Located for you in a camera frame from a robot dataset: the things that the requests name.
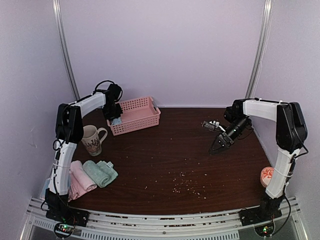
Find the blue patterned towel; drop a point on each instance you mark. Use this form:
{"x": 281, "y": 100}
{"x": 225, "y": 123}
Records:
{"x": 44, "y": 187}

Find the left circuit board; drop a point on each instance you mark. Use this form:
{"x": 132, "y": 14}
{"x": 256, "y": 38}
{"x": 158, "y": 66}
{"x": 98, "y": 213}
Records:
{"x": 63, "y": 230}

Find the circuit board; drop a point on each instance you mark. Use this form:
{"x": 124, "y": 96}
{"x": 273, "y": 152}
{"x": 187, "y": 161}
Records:
{"x": 264, "y": 230}
{"x": 63, "y": 230}

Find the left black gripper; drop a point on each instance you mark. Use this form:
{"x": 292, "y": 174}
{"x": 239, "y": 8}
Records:
{"x": 117, "y": 115}

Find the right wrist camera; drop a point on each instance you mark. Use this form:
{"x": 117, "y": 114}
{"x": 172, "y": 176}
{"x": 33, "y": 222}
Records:
{"x": 213, "y": 126}

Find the pink towel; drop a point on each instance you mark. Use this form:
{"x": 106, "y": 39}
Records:
{"x": 80, "y": 182}

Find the right aluminium post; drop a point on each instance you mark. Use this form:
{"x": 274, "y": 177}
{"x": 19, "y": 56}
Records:
{"x": 261, "y": 47}

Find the pink plastic basket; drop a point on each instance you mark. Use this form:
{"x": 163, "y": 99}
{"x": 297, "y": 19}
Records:
{"x": 137, "y": 114}

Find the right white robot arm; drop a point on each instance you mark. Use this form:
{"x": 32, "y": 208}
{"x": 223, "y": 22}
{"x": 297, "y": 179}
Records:
{"x": 290, "y": 135}

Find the left aluminium post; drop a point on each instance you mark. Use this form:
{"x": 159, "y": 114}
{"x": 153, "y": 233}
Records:
{"x": 64, "y": 48}

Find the aluminium post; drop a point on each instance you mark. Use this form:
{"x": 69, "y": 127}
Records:
{"x": 64, "y": 48}
{"x": 261, "y": 47}

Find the right circuit board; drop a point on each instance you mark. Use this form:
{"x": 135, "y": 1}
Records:
{"x": 264, "y": 230}

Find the green towel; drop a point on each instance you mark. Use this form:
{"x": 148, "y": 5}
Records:
{"x": 102, "y": 173}

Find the light blue towel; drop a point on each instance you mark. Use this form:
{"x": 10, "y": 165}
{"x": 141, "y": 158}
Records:
{"x": 116, "y": 121}

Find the patterned ceramic mug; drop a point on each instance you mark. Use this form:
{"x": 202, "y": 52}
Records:
{"x": 93, "y": 138}

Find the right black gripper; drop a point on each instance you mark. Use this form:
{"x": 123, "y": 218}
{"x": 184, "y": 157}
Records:
{"x": 225, "y": 140}

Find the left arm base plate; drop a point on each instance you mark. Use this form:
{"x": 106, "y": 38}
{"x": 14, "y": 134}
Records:
{"x": 75, "y": 217}

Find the orange patterned coaster stack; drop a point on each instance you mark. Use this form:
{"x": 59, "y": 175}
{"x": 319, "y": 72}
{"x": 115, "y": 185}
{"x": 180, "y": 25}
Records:
{"x": 266, "y": 176}

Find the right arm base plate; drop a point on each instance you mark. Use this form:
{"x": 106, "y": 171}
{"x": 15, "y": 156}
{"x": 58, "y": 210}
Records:
{"x": 251, "y": 216}

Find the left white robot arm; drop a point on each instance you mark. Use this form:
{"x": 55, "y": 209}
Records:
{"x": 69, "y": 132}

